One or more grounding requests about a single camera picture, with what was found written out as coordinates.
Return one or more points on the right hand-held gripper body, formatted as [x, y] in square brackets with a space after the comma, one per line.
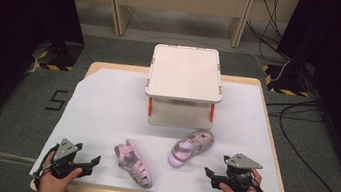
[238, 178]

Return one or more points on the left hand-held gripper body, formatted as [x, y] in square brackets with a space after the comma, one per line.
[65, 150]

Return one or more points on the person's left hand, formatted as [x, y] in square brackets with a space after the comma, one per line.
[55, 185]

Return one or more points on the pink sandal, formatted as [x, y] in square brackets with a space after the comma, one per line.
[188, 147]
[135, 166]

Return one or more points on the black stand base striped tape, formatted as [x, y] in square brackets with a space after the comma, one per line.
[59, 56]
[286, 82]

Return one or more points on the white two-tier shoe rack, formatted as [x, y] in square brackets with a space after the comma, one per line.
[184, 72]

